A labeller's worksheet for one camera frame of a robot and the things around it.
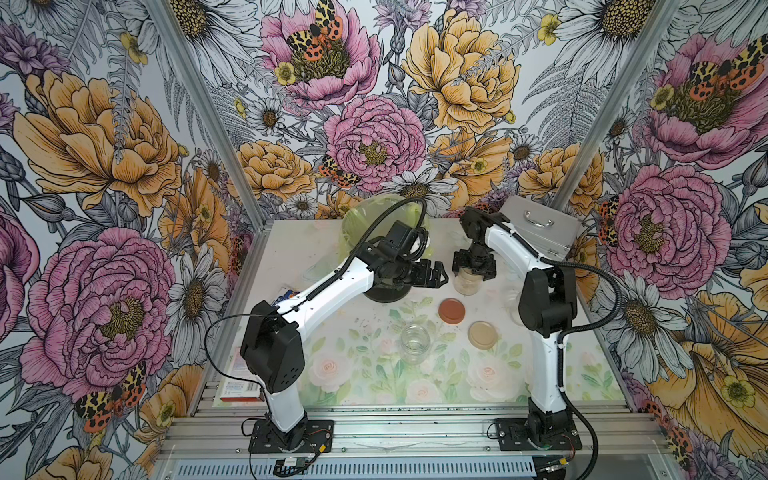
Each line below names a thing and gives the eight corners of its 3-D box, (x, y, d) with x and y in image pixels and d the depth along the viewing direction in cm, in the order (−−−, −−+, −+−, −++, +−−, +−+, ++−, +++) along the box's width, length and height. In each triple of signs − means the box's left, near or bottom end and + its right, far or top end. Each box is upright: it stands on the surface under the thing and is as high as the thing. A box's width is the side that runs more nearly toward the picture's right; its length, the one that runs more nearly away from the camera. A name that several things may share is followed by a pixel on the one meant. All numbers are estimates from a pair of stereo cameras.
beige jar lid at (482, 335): (469, 349, 91) (471, 346, 89) (465, 323, 96) (466, 320, 95) (498, 349, 91) (500, 346, 89) (492, 323, 96) (494, 320, 95)
